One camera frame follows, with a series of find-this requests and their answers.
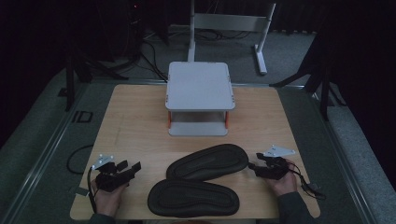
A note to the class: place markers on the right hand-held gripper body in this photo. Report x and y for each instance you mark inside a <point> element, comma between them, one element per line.
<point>275,169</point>

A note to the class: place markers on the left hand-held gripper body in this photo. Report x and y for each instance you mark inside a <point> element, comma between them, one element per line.
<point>112,182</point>

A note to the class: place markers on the black flip-flop slipper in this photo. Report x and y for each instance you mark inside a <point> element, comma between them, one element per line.
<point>193,199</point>
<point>214,160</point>

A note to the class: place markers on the grey two-tier shoe rack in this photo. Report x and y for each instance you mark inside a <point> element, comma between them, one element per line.
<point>199,87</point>

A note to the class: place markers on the person's right hand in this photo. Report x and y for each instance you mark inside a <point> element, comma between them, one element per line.
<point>285,183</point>

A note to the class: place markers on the person's left hand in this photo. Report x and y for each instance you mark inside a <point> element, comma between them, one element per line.
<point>109,199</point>

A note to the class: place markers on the grey tape piece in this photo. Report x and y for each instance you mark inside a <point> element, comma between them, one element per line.
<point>82,191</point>

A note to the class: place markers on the black tripod stand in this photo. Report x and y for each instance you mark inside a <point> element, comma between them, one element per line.
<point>323,84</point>
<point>70,81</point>

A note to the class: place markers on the white metal stand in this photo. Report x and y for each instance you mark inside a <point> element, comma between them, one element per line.
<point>230,22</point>

